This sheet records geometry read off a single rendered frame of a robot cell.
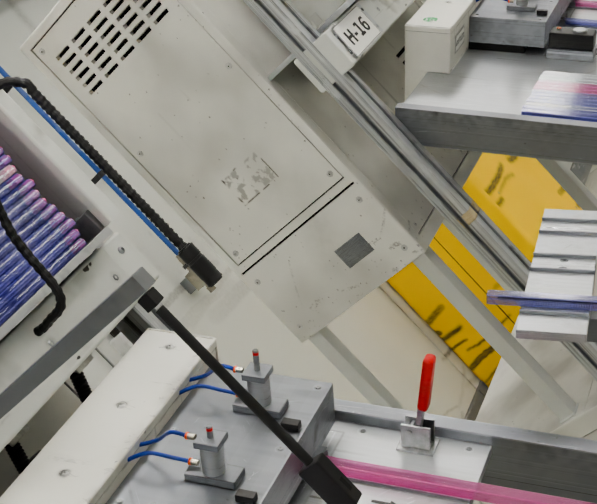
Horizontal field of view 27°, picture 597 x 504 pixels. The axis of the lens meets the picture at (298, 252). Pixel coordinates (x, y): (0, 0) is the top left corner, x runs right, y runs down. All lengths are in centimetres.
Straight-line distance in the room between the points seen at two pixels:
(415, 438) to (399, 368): 296
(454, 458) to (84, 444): 36
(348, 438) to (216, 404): 14
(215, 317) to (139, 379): 247
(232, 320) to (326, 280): 161
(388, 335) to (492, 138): 235
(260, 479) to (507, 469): 27
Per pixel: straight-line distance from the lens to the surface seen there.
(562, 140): 194
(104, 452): 117
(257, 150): 210
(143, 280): 91
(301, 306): 221
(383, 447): 127
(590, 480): 127
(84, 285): 129
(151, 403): 122
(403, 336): 432
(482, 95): 206
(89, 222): 133
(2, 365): 119
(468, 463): 125
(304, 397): 124
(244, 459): 117
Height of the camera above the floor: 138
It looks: 7 degrees down
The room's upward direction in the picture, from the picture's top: 44 degrees counter-clockwise
